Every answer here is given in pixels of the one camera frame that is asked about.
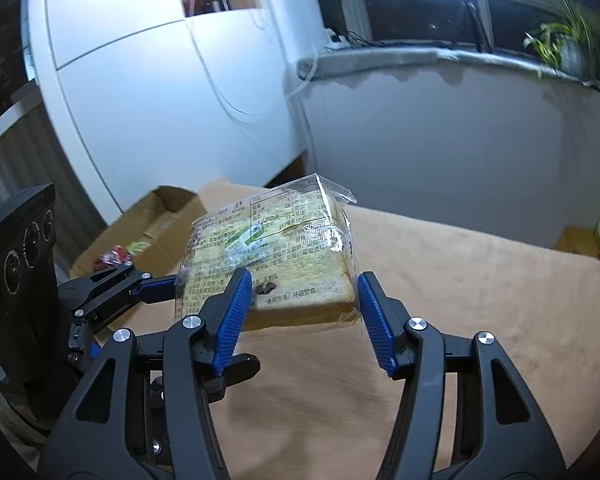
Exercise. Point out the colourful candy pile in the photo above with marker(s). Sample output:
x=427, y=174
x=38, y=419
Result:
x=116, y=256

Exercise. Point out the white refrigerator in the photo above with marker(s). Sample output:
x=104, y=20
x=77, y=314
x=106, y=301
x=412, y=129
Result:
x=141, y=94

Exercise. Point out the packaged sliced bread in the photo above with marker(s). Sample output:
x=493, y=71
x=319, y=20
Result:
x=295, y=240

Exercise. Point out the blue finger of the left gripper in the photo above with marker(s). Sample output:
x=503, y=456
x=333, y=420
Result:
x=242, y=368
x=154, y=290

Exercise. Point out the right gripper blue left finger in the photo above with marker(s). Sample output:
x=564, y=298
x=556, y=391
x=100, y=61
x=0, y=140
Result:
x=223, y=316

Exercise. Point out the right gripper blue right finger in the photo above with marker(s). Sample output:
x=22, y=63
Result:
x=384, y=319

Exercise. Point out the light green snack packet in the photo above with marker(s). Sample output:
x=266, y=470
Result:
x=136, y=248

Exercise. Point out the green potted plant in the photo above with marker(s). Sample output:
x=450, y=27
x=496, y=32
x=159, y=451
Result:
x=566, y=45

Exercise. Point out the brown cardboard box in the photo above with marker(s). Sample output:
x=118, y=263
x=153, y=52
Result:
x=163, y=217

